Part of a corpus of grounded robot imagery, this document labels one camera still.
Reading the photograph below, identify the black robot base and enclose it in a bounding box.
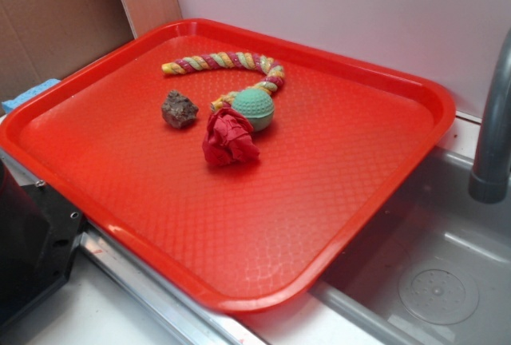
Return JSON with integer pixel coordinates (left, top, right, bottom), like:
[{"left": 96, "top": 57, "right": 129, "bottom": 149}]
[{"left": 1, "top": 164, "right": 85, "bottom": 331}]

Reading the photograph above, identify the green rubber ball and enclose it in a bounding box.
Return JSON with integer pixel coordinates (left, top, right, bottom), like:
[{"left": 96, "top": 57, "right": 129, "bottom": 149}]
[{"left": 232, "top": 88, "right": 275, "bottom": 132}]

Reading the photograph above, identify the red plastic tray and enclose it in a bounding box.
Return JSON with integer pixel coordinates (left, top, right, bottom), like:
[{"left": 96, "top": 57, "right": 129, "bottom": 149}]
[{"left": 1, "top": 19, "right": 455, "bottom": 313}]

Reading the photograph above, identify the crumpled red paper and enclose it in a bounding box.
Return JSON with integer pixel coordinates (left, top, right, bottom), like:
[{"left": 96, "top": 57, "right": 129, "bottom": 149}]
[{"left": 202, "top": 107, "right": 259, "bottom": 166}]

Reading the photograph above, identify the brown rock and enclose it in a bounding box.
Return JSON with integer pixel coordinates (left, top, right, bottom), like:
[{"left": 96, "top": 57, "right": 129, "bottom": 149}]
[{"left": 160, "top": 90, "right": 199, "bottom": 129}]

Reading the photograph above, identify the grey plastic sink basin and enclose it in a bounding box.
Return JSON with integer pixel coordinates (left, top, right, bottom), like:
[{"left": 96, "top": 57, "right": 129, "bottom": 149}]
[{"left": 239, "top": 149, "right": 511, "bottom": 345}]

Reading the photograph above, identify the grey faucet spout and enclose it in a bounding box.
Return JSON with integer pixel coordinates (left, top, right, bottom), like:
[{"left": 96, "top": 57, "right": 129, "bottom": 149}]
[{"left": 469, "top": 34, "right": 510, "bottom": 204}]

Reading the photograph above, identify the round sink drain cover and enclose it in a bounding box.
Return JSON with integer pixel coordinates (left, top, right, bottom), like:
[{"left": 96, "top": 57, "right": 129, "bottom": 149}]
[{"left": 398, "top": 264, "right": 479, "bottom": 325}]

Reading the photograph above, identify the brown cardboard panel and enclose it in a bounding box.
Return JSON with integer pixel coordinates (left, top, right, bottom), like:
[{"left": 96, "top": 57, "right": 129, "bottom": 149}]
[{"left": 1, "top": 0, "right": 133, "bottom": 101}]

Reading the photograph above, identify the blue sponge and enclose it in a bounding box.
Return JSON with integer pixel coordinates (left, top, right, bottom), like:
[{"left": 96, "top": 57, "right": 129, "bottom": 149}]
[{"left": 2, "top": 78, "right": 61, "bottom": 114}]

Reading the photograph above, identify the multicolour twisted rope toy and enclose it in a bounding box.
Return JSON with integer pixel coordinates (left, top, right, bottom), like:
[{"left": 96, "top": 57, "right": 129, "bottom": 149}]
[{"left": 161, "top": 52, "right": 285, "bottom": 97}]

